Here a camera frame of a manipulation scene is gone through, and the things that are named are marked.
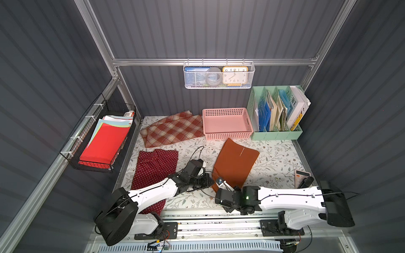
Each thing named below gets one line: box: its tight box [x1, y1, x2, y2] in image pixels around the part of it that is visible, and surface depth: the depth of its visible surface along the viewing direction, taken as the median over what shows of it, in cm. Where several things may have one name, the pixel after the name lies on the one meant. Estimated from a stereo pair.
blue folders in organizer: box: [257, 100, 272, 133], surface depth 103 cm
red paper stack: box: [78, 114, 133, 169], surface depth 75 cm
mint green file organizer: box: [246, 85, 305, 141], surface depth 104 cm
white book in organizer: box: [286, 85, 312, 131], surface depth 101 cm
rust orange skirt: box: [211, 137, 260, 193], surface depth 101 cm
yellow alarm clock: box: [222, 65, 249, 87], surface depth 90 cm
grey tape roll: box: [205, 66, 223, 87], surface depth 89 cm
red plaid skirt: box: [140, 110, 205, 149], surface depth 114 cm
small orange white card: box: [294, 169, 312, 189], surface depth 92 cm
